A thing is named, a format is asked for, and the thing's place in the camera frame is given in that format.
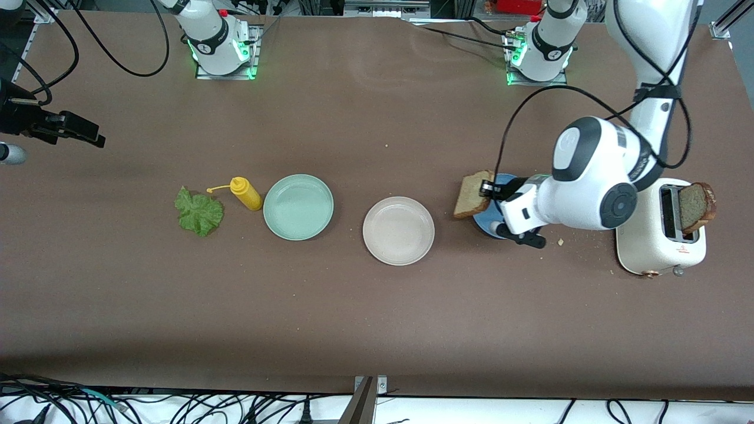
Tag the white two-slot toaster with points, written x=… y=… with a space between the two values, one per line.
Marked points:
x=639 y=235

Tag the green lettuce leaf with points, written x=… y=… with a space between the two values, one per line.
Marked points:
x=199 y=213

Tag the black power plug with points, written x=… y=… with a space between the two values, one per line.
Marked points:
x=305 y=412

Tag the red box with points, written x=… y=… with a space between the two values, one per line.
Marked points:
x=518 y=6

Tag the beige plate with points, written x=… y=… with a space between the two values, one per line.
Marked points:
x=398 y=231

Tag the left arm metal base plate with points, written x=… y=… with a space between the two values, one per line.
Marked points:
x=559 y=83

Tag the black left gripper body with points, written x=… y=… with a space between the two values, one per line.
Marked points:
x=508 y=189

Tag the aluminium frame rail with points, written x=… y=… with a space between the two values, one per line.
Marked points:
x=721 y=28
x=48 y=15

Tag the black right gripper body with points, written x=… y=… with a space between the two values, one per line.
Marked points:
x=16 y=116

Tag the grey metal fixture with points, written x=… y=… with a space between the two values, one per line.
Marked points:
x=383 y=9

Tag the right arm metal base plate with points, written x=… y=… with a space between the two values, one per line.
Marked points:
x=255 y=65

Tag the blue plate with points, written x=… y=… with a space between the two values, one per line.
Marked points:
x=486 y=224

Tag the aluminium table bracket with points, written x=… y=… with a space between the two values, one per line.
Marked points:
x=365 y=406

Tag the yellow squeeze bottle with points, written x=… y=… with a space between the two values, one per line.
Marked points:
x=247 y=197

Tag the mint green plate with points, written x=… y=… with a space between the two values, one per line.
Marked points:
x=297 y=207

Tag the brown bread slice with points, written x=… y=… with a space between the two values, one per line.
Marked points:
x=468 y=197
x=695 y=206

